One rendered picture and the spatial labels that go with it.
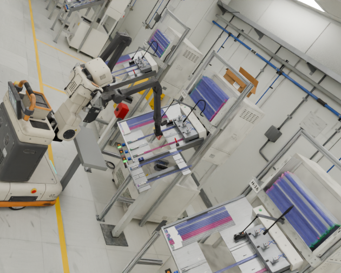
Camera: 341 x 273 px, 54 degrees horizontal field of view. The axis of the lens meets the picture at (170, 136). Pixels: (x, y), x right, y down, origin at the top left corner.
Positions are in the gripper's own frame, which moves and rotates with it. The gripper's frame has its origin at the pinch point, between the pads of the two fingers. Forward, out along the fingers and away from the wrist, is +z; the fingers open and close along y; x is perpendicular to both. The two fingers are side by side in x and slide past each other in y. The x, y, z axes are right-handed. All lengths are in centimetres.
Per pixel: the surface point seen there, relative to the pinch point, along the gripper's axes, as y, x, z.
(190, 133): -14.2, -28.3, -7.5
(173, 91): 123, -63, 31
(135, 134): 20.3, 19.0, 2.7
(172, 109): 38.7, -30.0, -1.9
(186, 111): 17.7, -37.8, -10.5
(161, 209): -20, 11, 81
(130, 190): 0, 37, 59
